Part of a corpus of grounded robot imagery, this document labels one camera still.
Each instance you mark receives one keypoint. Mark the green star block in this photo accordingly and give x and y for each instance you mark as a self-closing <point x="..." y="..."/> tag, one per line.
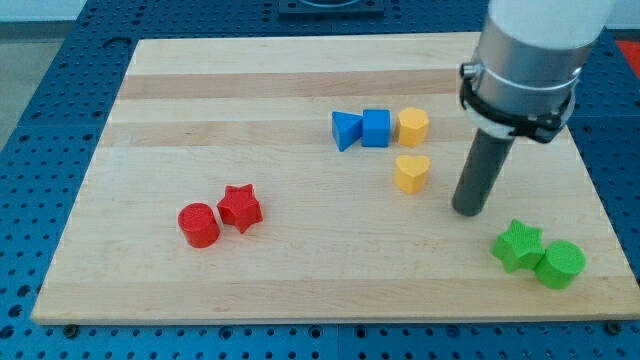
<point x="519" y="247"/>

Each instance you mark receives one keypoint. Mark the blue cube block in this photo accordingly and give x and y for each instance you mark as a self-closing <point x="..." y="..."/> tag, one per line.
<point x="376" y="128"/>

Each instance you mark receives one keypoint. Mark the yellow heart block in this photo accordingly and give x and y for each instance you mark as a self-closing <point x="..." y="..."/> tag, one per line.
<point x="411" y="172"/>

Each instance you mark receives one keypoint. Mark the red star block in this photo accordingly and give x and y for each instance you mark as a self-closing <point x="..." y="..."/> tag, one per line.
<point x="240" y="207"/>

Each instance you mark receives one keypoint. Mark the blue triangle block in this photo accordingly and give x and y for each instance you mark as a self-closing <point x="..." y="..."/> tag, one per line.
<point x="346" y="129"/>

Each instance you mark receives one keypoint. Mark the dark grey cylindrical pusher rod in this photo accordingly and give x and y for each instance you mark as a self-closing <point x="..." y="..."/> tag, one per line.
<point x="482" y="167"/>

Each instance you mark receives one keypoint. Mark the wooden board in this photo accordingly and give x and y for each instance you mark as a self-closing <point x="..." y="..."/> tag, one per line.
<point x="339" y="241"/>

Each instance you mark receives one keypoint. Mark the black mounting plate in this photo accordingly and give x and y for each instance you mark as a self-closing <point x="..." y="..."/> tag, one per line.
<point x="331" y="8"/>

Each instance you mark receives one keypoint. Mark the red cylinder block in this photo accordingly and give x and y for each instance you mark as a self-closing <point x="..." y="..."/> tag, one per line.
<point x="198" y="225"/>

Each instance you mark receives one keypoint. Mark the yellow pentagon block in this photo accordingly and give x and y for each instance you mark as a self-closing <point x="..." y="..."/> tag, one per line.
<point x="412" y="126"/>

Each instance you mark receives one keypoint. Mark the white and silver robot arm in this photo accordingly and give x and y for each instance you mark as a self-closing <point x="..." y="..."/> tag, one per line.
<point x="520" y="82"/>

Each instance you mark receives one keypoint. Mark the green cylinder block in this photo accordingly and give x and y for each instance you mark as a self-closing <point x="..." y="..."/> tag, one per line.
<point x="562" y="263"/>

